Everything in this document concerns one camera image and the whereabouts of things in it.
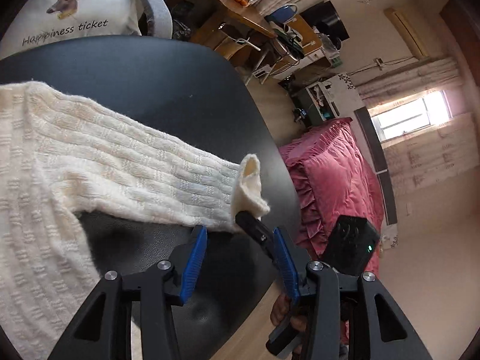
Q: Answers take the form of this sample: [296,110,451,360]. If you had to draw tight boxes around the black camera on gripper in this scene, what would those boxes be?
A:
[320,214,380,276]

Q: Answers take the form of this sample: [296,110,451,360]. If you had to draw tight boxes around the pink quilted bedspread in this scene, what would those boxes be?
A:
[279,118,384,258]

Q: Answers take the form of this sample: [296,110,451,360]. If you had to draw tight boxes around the wooden desk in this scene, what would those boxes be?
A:
[190,0,277,46]

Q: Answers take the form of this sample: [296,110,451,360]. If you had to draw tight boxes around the yellow blue grey sofa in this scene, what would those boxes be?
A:
[40,0,174,39]

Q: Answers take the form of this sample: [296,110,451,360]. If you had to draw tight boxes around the cream knitted sweater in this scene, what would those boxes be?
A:
[1,81,269,359]

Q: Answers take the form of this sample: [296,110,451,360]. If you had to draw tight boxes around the white deer print pillow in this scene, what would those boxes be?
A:
[1,0,141,59]

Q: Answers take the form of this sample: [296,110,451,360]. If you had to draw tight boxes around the black television monitor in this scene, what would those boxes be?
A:
[300,1,350,41]

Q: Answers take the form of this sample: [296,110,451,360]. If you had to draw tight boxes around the person's right hand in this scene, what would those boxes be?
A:
[270,292,307,332]

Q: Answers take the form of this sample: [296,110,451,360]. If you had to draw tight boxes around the black round leather stool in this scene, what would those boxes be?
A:
[1,36,300,359]

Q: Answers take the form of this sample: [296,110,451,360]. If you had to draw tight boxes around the blue folding chair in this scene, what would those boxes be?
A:
[264,3,298,24]

